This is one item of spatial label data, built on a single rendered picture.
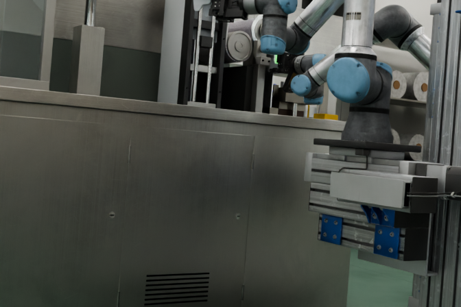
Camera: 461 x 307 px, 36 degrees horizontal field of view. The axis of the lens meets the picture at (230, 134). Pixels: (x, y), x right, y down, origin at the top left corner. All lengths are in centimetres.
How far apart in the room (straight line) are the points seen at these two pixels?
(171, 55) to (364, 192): 128
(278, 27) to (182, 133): 56
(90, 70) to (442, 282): 142
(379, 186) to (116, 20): 155
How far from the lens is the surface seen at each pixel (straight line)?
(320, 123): 275
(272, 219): 268
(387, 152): 206
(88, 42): 266
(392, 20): 256
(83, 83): 264
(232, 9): 220
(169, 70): 289
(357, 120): 207
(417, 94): 675
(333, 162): 213
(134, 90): 302
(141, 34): 304
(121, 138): 234
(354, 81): 194
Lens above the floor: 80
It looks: level
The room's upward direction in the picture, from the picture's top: 4 degrees clockwise
